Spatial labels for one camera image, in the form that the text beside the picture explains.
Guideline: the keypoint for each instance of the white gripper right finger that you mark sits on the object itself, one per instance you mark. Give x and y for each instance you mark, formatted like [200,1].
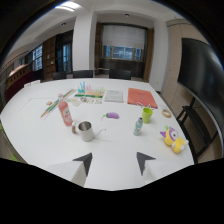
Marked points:
[150,166]

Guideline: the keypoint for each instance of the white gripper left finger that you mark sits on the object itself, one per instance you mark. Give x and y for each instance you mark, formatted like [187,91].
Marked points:
[74,170]

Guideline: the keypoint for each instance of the yellow pineapple plush toy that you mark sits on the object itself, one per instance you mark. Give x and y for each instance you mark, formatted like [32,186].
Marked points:
[174,138]

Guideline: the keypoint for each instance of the purple eggplant plush toy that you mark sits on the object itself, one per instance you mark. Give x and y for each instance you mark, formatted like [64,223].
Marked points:
[112,115]

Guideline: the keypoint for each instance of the colourful block toy set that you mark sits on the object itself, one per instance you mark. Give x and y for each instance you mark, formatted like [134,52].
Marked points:
[89,90]

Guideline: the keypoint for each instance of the small teal spray bottle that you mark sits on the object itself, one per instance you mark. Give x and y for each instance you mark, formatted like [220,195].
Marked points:
[138,126]

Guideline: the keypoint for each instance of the green plastic cup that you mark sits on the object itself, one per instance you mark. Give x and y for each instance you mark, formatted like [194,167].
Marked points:
[147,114]

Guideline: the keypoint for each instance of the beige tape roll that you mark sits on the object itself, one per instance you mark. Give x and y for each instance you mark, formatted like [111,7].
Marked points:
[166,113]

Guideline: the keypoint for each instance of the pink plastic bottle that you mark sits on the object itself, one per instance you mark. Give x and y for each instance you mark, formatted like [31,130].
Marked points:
[65,112]

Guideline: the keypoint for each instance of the black screen stand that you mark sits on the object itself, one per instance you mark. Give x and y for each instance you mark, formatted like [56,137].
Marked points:
[192,126]

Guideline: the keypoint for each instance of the orange booklet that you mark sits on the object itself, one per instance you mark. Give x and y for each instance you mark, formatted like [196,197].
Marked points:
[141,97]

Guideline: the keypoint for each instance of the small brown block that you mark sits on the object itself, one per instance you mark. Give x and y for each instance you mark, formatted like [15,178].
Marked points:
[49,103]

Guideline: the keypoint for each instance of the white paper booklet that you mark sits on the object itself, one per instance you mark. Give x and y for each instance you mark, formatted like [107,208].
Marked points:
[113,96]

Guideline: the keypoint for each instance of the black office chair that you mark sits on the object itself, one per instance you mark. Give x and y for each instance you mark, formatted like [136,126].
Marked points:
[59,75]
[120,74]
[83,73]

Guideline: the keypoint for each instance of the large black display screen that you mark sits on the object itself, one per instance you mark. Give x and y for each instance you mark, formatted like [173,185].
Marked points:
[203,80]

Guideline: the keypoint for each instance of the white window blind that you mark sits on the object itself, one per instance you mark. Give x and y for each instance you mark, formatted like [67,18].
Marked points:
[123,36]

